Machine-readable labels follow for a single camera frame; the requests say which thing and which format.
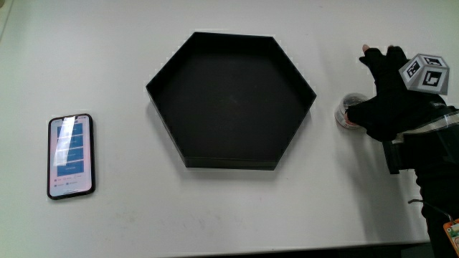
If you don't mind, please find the person's right hand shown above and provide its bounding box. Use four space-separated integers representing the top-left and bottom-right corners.
346 44 451 143

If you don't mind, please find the clear round paper clip container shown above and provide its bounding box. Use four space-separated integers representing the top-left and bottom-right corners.
333 92 370 130

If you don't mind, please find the person's right forearm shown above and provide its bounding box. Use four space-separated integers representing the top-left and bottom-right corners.
381 103 459 258

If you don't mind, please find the white desk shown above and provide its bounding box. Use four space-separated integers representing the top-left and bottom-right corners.
0 0 459 258

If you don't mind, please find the orange circuit board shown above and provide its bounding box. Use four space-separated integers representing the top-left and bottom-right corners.
442 217 459 249

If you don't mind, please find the black hexagonal tray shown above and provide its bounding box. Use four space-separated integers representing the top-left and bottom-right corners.
145 31 318 171

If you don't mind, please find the black smartphone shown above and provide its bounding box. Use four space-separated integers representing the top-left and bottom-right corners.
46 113 97 201

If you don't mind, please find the thin grey cable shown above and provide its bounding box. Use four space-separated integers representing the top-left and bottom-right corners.
407 198 453 222

